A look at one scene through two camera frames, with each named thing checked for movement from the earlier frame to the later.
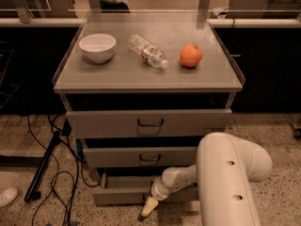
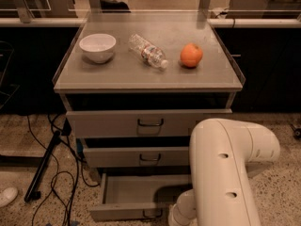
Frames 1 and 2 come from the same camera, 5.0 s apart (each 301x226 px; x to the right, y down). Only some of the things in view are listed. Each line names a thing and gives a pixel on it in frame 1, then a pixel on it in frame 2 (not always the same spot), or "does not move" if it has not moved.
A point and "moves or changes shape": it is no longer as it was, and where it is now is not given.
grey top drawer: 148,115 does not move
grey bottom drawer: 122,189 moves or changes shape
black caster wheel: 296,132 does not move
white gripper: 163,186 → 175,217
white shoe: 7,196 does not move
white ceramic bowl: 98,47 does not move
